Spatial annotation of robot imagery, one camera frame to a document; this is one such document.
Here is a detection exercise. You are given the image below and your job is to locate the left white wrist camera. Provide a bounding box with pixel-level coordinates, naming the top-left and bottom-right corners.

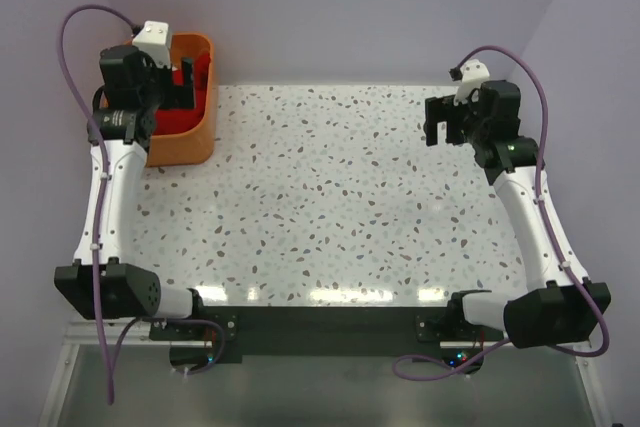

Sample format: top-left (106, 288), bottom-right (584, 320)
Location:
top-left (132, 20), bottom-right (172, 68)

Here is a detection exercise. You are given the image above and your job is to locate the purple cable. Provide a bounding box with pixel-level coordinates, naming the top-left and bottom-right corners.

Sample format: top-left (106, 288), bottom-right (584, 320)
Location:
top-left (392, 44), bottom-right (610, 381)
top-left (60, 5), bottom-right (141, 406)

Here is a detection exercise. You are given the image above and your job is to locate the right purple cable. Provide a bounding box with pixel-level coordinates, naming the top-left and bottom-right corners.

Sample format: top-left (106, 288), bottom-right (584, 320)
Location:
top-left (392, 44), bottom-right (610, 381)

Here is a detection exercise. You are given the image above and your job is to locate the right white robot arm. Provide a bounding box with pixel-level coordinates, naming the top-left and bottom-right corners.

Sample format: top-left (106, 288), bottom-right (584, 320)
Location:
top-left (423, 81), bottom-right (611, 354)

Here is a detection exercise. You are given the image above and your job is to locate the orange plastic laundry basket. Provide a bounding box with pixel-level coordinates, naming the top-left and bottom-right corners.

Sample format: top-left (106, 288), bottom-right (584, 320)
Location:
top-left (116, 22), bottom-right (218, 167)

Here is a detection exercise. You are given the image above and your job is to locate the aluminium frame rail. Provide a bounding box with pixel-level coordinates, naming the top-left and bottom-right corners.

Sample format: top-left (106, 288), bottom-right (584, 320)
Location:
top-left (37, 316), bottom-right (174, 427)

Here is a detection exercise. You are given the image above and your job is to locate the red t shirt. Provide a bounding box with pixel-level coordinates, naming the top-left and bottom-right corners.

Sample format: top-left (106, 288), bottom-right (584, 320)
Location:
top-left (154, 52), bottom-right (211, 136)

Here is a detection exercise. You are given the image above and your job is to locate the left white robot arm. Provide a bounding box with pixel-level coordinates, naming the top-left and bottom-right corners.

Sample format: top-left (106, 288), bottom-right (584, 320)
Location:
top-left (54, 45), bottom-right (207, 339)

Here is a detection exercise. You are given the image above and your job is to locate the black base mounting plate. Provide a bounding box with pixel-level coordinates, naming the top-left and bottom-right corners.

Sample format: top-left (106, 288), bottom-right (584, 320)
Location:
top-left (149, 306), bottom-right (503, 367)

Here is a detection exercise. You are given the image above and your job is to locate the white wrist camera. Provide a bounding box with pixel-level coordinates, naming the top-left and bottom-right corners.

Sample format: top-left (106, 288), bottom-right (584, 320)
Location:
top-left (132, 20), bottom-right (172, 68)
top-left (449, 59), bottom-right (490, 105)

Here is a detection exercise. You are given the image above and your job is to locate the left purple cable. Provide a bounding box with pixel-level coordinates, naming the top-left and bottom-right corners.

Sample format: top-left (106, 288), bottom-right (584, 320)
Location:
top-left (60, 5), bottom-right (141, 406)

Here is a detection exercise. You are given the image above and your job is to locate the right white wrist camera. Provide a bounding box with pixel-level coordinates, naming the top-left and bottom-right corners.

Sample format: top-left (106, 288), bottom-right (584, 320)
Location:
top-left (449, 59), bottom-right (490, 105)

